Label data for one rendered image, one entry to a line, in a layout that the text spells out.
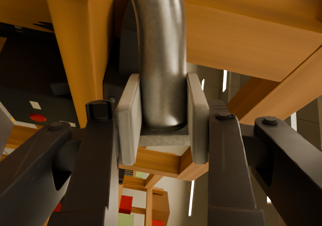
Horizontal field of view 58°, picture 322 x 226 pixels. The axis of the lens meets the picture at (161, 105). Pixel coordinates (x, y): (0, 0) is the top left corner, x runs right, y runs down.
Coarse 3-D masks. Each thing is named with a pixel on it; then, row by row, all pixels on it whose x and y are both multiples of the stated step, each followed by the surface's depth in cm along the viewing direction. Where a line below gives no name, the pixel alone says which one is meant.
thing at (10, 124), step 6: (0, 108) 79; (0, 114) 80; (0, 120) 80; (6, 120) 84; (0, 126) 81; (6, 126) 85; (12, 126) 89; (0, 132) 82; (6, 132) 86; (0, 138) 83; (6, 138) 86; (0, 144) 83; (0, 150) 84; (0, 156) 85
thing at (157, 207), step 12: (120, 192) 435; (156, 192) 463; (60, 204) 389; (120, 204) 412; (156, 204) 435; (168, 204) 442; (120, 216) 388; (132, 216) 394; (156, 216) 424; (168, 216) 425
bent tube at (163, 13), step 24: (144, 0) 16; (168, 0) 16; (144, 24) 17; (168, 24) 16; (144, 48) 17; (168, 48) 17; (144, 72) 18; (168, 72) 17; (144, 96) 18; (168, 96) 18; (144, 120) 19; (168, 120) 18; (144, 144) 18; (168, 144) 18
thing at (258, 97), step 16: (320, 48) 44; (304, 64) 48; (320, 64) 47; (256, 80) 65; (272, 80) 57; (288, 80) 52; (304, 80) 52; (320, 80) 51; (240, 96) 73; (256, 96) 63; (272, 96) 58; (288, 96) 57; (304, 96) 57; (240, 112) 71; (256, 112) 66; (272, 112) 64; (288, 112) 63; (192, 160) 111; (176, 176) 137; (192, 176) 132
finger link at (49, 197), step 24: (24, 144) 11; (48, 144) 11; (0, 168) 9; (24, 168) 9; (48, 168) 11; (0, 192) 8; (24, 192) 9; (48, 192) 11; (0, 216) 8; (24, 216) 9; (48, 216) 11
